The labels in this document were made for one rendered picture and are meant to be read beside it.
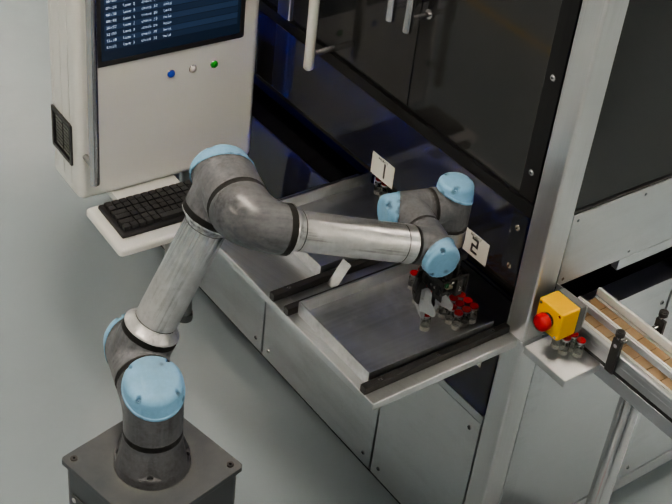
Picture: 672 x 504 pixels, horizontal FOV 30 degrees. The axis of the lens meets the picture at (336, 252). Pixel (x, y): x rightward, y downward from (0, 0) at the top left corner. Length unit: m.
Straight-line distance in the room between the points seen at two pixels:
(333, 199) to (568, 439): 0.84
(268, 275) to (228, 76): 0.61
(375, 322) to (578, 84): 0.71
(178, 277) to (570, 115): 0.81
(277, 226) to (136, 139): 1.04
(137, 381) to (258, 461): 1.30
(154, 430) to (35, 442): 1.32
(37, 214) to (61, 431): 1.07
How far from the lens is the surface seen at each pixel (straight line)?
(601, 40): 2.39
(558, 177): 2.53
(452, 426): 3.11
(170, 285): 2.39
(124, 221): 3.09
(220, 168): 2.27
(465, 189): 2.49
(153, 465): 2.47
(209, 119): 3.26
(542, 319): 2.65
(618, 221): 2.77
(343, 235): 2.27
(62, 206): 4.57
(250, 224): 2.19
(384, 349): 2.69
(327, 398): 3.57
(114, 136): 3.14
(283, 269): 2.88
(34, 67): 5.42
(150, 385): 2.38
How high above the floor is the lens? 2.65
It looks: 37 degrees down
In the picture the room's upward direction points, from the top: 7 degrees clockwise
